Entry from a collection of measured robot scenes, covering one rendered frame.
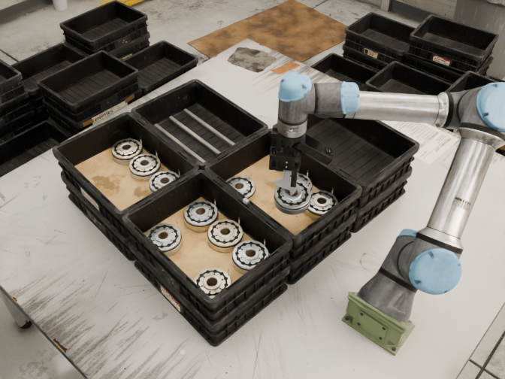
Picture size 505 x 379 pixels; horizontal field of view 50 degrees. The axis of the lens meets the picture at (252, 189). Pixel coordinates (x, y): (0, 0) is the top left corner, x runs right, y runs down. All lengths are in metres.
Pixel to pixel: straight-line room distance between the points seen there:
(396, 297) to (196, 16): 3.40
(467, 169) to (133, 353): 0.99
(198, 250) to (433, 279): 0.65
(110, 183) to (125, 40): 1.52
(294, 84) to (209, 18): 3.24
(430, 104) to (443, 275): 0.45
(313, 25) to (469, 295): 3.02
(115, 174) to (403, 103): 0.94
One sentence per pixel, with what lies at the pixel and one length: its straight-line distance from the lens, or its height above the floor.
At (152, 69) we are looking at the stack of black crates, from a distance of 3.18.
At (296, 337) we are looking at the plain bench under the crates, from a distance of 1.57.
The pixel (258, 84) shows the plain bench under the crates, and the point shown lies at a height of 0.70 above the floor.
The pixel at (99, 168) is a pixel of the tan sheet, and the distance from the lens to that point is 1.88.
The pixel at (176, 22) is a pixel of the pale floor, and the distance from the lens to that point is 4.44.
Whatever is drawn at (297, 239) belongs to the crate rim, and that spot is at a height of 0.93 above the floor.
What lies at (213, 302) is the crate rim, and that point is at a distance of 1.35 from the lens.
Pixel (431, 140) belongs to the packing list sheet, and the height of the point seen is 0.70.
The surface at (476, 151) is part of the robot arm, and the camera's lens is 1.40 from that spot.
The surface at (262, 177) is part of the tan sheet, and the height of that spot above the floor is 0.83.
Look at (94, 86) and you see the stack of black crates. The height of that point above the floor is 0.49.
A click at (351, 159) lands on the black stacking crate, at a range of 1.88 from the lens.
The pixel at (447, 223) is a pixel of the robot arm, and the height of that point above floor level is 1.09.
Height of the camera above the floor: 2.06
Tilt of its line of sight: 45 degrees down
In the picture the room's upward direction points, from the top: 1 degrees clockwise
